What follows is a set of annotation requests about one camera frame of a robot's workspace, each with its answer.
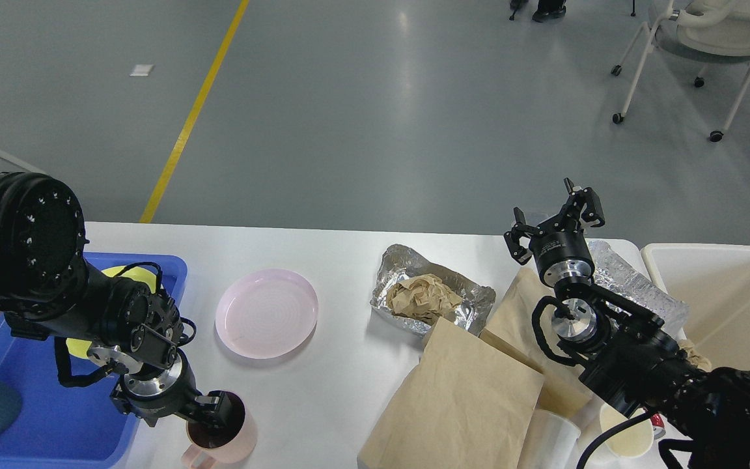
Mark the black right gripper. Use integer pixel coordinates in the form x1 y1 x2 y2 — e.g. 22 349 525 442
504 178 606 290

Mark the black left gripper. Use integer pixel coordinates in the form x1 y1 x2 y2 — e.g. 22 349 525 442
111 351 233 442

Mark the pink mug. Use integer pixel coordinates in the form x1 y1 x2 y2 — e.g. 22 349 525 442
180 391 258 468

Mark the pink plate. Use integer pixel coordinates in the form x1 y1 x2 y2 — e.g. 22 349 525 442
215 269 320 360

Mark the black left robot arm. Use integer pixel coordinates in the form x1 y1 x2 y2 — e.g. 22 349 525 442
0 172 247 444

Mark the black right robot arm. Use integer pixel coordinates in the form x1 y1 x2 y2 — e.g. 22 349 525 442
504 178 750 468

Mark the clear plastic bottle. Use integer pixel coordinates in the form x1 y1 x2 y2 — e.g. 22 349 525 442
587 240 689 341

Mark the rear brown paper bag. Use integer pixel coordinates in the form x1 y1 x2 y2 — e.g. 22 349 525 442
479 267 593 419

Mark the brown paper bag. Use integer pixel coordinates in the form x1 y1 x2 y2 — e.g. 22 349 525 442
357 319 544 468
479 267 593 419

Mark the crumpled brown paper ball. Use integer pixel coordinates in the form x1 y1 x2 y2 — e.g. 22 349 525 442
385 274 464 326

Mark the yellow plate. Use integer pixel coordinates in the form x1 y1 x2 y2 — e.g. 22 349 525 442
66 265 157 360

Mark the blue plastic tray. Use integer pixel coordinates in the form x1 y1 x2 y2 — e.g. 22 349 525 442
0 253 188 468

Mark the crumpled aluminium foil tray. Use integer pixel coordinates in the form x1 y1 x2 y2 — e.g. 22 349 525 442
369 244 496 336

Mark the white plastic bin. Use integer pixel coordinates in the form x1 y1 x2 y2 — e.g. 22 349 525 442
642 243 750 370

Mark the front brown paper bag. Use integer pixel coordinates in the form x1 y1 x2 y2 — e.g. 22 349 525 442
357 319 544 468

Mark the red can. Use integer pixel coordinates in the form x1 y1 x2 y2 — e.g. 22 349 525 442
650 413 666 440

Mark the white paper cup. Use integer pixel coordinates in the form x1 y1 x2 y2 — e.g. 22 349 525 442
593 404 654 461

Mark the white office chair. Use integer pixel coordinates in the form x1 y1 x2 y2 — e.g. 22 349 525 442
610 1 750 143

